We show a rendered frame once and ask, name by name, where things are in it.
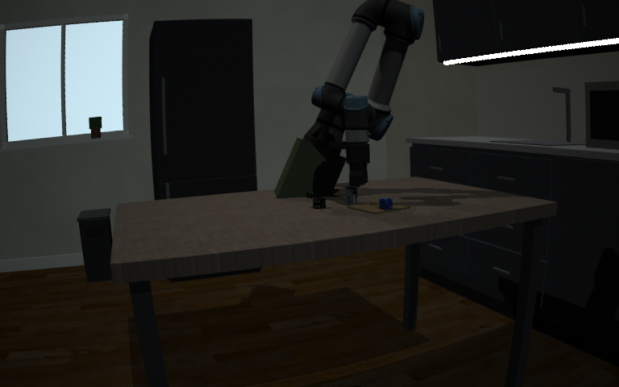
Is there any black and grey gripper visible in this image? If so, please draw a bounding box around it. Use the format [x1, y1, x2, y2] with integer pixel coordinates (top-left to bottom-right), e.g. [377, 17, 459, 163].
[329, 130, 371, 205]

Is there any blue die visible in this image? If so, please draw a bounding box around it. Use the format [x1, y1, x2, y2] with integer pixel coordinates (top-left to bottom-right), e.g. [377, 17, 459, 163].
[380, 198, 393, 210]

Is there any tan flat mat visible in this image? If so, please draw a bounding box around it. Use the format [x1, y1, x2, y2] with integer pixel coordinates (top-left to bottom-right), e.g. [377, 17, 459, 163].
[347, 202, 410, 214]

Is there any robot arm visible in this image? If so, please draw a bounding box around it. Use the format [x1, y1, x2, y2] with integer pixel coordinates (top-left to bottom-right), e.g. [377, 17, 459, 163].
[303, 0, 424, 155]

